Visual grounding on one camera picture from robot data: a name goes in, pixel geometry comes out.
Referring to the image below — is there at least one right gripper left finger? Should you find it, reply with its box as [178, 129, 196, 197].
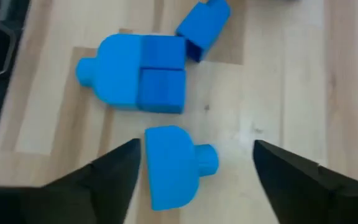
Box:
[0, 138, 142, 224]

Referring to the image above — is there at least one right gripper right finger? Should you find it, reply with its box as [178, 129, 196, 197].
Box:
[252, 139, 358, 224]

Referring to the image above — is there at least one blue toy block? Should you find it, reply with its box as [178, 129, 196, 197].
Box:
[175, 0, 232, 63]
[75, 33, 188, 115]
[144, 125, 220, 212]

